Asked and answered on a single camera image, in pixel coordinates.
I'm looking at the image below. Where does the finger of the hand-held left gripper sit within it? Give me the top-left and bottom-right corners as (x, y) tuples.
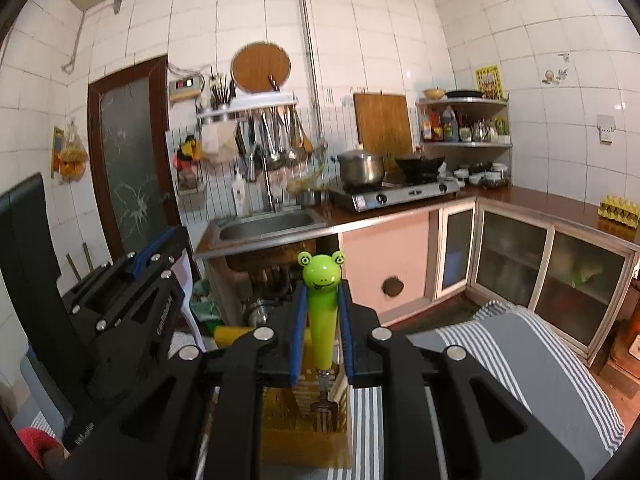
(61, 226), (192, 312)
(71, 269), (187, 358)

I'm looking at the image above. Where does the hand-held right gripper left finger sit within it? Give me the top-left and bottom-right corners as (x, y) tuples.
(60, 280), (308, 480)

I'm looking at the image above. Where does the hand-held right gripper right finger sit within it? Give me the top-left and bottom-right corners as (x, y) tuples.
(337, 280), (586, 480)

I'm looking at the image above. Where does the green frog handle fork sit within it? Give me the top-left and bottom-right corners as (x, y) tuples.
(296, 250), (349, 434)

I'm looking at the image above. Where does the yellow slotted utensil holder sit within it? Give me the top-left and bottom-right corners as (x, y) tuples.
(212, 327), (354, 469)

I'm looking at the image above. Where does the person's left forearm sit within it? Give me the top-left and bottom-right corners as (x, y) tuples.
(15, 427), (71, 480)

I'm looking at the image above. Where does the cup of dark utensils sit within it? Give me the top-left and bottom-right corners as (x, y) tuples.
(207, 67), (237, 111)

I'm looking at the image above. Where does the pair of bamboo sticks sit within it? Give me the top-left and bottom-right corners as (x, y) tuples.
(66, 242), (96, 282)

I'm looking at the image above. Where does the dark wooden glass door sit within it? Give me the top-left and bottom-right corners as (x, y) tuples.
(87, 55), (182, 262)

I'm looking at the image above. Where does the white soap bottle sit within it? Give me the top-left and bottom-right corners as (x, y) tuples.
(231, 167), (251, 217)

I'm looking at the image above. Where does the steel sink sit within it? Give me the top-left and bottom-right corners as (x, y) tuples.
(192, 208), (331, 262)

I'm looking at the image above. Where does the yellow black hanging toy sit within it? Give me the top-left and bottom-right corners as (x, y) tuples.
(172, 134), (205, 167)

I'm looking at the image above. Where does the black chair back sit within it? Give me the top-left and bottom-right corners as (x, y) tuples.
(0, 172), (65, 413)

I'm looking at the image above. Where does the hanging plastic bag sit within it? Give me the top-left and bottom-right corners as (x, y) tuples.
(57, 120), (90, 184)

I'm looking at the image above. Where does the white hanging cloth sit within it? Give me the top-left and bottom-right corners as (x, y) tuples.
(200, 121), (239, 164)

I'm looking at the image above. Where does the metal faucet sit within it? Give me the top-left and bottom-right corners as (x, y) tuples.
(248, 142), (281, 214)

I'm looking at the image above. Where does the steel gas stove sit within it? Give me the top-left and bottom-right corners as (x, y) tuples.
(327, 177), (461, 213)

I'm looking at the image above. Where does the row of hanging metal ladles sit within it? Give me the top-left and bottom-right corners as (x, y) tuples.
(235, 107), (316, 171)

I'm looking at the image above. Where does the steel pot with lid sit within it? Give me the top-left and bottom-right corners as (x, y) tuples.
(331, 147), (387, 186)

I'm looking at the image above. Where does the grey striped tablecloth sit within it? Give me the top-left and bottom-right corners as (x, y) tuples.
(350, 301), (626, 480)

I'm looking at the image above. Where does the kitchen counter cabinet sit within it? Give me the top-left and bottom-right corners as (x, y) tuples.
(337, 187), (640, 362)

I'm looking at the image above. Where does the black wok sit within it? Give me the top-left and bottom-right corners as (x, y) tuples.
(394, 154), (447, 184)

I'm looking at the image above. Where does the cluster of white bowls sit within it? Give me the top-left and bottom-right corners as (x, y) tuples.
(454, 160), (511, 189)

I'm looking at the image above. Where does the rectangular wooden cutting board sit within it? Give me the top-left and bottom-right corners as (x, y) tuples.
(353, 91), (415, 159)

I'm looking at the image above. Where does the round wooden board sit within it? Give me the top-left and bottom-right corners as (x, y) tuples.
(230, 42), (292, 94)

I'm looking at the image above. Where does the metal corner shelf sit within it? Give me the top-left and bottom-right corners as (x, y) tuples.
(416, 96), (514, 150)

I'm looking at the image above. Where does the yellow egg carton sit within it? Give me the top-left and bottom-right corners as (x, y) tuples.
(598, 194), (640, 226)

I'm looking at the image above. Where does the digital wall controller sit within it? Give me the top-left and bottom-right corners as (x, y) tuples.
(168, 76), (202, 104)

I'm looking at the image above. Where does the metal wall rack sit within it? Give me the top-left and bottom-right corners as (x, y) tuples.
(195, 95), (300, 124)

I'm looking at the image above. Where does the grey wall pipe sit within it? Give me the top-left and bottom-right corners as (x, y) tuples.
(294, 0), (326, 144)

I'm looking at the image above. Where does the yellow wall poster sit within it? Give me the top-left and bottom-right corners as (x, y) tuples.
(474, 64), (505, 101)

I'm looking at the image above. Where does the white wall socket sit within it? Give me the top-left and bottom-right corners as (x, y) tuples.
(595, 114), (616, 145)

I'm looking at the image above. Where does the wall sticker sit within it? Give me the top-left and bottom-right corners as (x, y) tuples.
(541, 65), (571, 86)

